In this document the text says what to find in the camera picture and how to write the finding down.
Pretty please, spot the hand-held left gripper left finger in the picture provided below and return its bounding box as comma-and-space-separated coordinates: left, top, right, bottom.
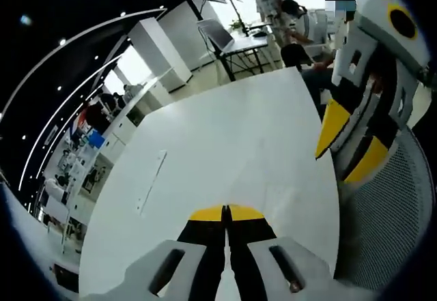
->
124, 204, 227, 301

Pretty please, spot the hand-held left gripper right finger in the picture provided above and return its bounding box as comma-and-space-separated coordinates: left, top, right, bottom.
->
227, 204, 342, 301

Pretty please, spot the white mesh office chair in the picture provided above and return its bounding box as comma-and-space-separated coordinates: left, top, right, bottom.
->
333, 126, 436, 292

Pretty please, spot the white desk with black legs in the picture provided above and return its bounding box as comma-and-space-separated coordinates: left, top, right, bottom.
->
217, 35, 271, 83

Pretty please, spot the black chair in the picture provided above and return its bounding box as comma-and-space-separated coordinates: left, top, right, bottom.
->
51, 261, 81, 295

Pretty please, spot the black tripod stand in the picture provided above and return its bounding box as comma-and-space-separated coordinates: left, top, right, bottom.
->
223, 0, 253, 38

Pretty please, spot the computer monitor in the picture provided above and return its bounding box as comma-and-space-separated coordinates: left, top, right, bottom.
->
197, 18, 237, 53

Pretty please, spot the row of white desks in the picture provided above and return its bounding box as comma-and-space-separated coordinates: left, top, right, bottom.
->
40, 75, 180, 247

